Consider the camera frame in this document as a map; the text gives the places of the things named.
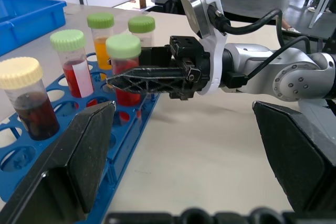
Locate green-capped clear tube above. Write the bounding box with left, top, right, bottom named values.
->
left=128, top=15, right=156, bottom=49

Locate blue plastic bin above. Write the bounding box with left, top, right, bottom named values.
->
left=0, top=0, right=67, bottom=57

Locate green-capped red liquid tube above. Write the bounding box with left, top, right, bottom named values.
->
left=105, top=34, right=142, bottom=107

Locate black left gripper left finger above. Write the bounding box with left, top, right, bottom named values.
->
left=0, top=100, right=117, bottom=224

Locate green-capped orange liquid tube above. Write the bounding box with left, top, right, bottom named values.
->
left=87, top=13, right=116, bottom=71

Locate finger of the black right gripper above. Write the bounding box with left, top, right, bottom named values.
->
left=106, top=66, right=192, bottom=96
left=138, top=45, right=172, bottom=69

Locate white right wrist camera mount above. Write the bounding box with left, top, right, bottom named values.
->
left=180, top=0, right=228, bottom=96

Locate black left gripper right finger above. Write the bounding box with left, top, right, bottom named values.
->
left=252, top=100, right=336, bottom=213

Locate thick black camera cable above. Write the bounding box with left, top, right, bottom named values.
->
left=208, top=5, right=287, bottom=41

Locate white metal stand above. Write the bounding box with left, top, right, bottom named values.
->
left=308, top=0, right=336, bottom=28

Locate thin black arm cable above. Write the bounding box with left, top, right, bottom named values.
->
left=246, top=36, right=312, bottom=80

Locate cream-capped dark red tube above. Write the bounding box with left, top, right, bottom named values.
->
left=0, top=56, right=60, bottom=141

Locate green-capped red tube white label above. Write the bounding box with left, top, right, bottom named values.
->
left=49, top=29, right=95, bottom=99

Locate blue test tube rack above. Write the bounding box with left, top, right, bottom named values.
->
left=0, top=52, right=161, bottom=204

